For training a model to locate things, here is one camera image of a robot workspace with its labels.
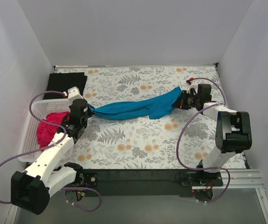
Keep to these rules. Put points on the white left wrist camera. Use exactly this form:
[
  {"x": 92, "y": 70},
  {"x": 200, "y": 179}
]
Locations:
[{"x": 72, "y": 94}]

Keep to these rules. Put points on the floral patterned tablecloth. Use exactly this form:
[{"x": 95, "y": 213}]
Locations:
[{"x": 143, "y": 142}]

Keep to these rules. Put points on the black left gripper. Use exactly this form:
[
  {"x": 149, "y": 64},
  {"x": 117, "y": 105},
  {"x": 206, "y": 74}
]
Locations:
[{"x": 87, "y": 111}]

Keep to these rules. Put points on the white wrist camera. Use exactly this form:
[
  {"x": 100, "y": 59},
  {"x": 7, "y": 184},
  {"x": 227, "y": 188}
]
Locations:
[
  {"x": 72, "y": 94},
  {"x": 192, "y": 86}
]

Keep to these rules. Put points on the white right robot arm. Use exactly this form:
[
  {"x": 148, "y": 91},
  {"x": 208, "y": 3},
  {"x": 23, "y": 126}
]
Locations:
[{"x": 233, "y": 129}]

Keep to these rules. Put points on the blue t shirt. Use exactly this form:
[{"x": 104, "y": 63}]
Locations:
[{"x": 154, "y": 108}]

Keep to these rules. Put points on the aluminium frame rail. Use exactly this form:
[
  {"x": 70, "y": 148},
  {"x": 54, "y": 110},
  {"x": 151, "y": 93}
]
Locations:
[{"x": 245, "y": 200}]

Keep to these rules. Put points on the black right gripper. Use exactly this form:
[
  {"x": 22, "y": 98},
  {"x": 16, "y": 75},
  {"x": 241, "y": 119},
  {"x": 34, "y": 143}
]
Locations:
[{"x": 182, "y": 101}]

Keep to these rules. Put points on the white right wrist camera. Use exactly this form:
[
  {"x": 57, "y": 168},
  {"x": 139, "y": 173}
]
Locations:
[{"x": 192, "y": 86}]

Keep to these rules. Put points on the folded black t shirt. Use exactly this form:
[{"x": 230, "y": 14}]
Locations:
[{"x": 64, "y": 81}]

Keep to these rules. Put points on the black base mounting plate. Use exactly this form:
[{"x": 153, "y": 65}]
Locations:
[{"x": 144, "y": 182}]

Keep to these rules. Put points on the crumpled pink t shirt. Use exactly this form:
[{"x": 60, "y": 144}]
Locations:
[{"x": 45, "y": 132}]

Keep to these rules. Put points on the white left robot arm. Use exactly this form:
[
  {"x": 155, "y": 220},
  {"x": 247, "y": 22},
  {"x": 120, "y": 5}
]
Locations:
[{"x": 33, "y": 188}]

